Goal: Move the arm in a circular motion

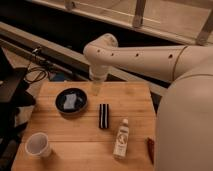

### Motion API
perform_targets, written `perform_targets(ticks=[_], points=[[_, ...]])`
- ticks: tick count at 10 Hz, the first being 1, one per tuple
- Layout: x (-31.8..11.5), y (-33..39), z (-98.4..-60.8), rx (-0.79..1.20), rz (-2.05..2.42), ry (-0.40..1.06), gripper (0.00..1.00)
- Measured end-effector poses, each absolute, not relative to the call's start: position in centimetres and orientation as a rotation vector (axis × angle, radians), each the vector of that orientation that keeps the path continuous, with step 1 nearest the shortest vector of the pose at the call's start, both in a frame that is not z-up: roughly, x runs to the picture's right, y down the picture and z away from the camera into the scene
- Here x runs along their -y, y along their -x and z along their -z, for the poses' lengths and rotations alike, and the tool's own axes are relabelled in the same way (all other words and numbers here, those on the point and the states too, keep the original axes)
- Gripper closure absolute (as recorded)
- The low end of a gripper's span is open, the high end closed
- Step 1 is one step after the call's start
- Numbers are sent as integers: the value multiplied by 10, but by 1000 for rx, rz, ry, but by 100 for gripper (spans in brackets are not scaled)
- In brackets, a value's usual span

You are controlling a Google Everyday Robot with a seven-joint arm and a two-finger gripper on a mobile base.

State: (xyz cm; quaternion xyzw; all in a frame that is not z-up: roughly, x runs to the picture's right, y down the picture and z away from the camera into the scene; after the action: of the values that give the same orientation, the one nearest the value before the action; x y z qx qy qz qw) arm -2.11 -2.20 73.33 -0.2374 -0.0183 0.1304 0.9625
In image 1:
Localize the small white labelled bottle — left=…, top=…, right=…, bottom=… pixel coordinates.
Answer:
left=113, top=119, right=129, bottom=158

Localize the red tool at table edge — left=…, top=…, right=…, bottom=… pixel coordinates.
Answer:
left=147, top=138, right=154, bottom=164

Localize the dark chair at left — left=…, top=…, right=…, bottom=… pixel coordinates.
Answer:
left=0, top=47, right=35, bottom=171

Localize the white paper cup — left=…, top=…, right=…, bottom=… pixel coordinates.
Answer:
left=25, top=132, right=51, bottom=157

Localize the black round bowl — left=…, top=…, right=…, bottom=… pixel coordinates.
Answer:
left=55, top=88, right=87, bottom=115

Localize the grey sponge in bowl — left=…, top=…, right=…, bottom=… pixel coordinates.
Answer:
left=63, top=94, right=77, bottom=110

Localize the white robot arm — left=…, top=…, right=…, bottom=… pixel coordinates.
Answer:
left=83, top=33, right=213, bottom=171

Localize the blue object behind table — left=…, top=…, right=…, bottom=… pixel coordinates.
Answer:
left=50, top=74, right=65, bottom=82

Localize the metal rail beam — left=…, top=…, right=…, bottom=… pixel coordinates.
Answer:
left=0, top=22, right=167, bottom=96

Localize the black cable loop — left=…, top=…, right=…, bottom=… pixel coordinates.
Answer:
left=23, top=47, right=51, bottom=85

